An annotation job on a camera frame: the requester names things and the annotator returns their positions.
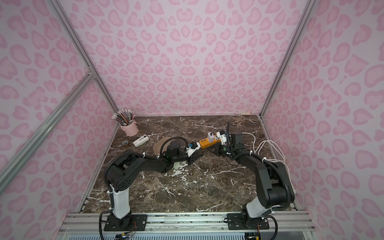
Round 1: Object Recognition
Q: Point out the white usb charger adapter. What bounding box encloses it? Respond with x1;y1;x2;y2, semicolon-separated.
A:
207;132;218;143

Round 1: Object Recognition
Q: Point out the green electronic kitchen scale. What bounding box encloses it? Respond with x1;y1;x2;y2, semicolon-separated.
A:
174;161;188;171

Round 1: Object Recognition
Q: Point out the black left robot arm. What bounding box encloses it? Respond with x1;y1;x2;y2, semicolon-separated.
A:
99;137;204;240

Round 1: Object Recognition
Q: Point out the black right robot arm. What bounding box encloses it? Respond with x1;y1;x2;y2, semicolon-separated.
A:
214;123;295;240

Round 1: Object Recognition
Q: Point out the orange power strip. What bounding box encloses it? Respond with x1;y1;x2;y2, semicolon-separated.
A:
199;137;220;149

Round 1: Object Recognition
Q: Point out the white rectangular device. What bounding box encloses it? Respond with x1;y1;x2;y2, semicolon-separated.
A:
133;135;150;148

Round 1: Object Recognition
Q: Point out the pink pencil cup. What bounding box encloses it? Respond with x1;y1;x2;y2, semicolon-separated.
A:
120;120;139;137

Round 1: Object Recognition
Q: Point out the bundle of coloured pencils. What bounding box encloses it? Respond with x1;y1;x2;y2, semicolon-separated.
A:
112;109;135;126

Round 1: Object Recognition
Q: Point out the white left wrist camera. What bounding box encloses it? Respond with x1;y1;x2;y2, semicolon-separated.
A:
186;142;201;157

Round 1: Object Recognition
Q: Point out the white power strip cable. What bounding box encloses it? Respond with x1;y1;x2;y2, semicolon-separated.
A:
241;131;292;181

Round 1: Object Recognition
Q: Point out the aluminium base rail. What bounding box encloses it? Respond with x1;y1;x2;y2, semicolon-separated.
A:
55;211;320;240

